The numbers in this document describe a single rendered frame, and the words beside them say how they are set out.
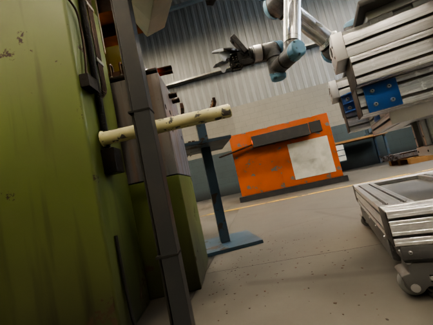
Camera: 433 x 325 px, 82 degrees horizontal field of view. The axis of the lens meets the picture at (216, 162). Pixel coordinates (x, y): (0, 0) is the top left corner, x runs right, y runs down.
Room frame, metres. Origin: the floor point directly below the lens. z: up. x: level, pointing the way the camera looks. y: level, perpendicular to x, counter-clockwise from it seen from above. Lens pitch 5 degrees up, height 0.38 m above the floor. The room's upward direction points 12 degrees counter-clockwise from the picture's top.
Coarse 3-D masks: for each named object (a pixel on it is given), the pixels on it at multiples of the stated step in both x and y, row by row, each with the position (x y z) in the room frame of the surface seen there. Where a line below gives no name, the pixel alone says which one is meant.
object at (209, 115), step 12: (216, 108) 0.79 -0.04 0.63; (228, 108) 0.79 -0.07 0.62; (156, 120) 0.80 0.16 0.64; (168, 120) 0.79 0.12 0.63; (180, 120) 0.79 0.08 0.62; (192, 120) 0.79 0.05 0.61; (204, 120) 0.80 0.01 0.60; (216, 120) 0.81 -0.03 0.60; (108, 132) 0.80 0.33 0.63; (120, 132) 0.79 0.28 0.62; (132, 132) 0.79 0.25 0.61
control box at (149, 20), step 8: (136, 0) 0.69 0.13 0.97; (144, 0) 0.66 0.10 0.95; (152, 0) 0.64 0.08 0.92; (160, 0) 0.66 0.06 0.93; (168, 0) 0.68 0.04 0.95; (136, 8) 0.72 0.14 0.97; (144, 8) 0.69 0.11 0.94; (152, 8) 0.67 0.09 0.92; (160, 8) 0.69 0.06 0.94; (168, 8) 0.72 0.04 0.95; (136, 16) 0.74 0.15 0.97; (144, 16) 0.72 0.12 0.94; (152, 16) 0.70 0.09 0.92; (160, 16) 0.73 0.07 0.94; (144, 24) 0.74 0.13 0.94; (152, 24) 0.74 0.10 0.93; (160, 24) 0.77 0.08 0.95; (144, 32) 0.78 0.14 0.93; (152, 32) 0.78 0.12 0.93
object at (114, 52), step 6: (108, 48) 1.41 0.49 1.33; (114, 48) 1.41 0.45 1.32; (108, 54) 1.41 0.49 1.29; (114, 54) 1.41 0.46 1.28; (108, 60) 1.41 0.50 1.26; (114, 60) 1.41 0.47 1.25; (120, 60) 1.41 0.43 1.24; (108, 66) 1.41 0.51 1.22; (114, 66) 1.41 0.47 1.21; (120, 66) 1.41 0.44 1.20; (108, 72) 1.41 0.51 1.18
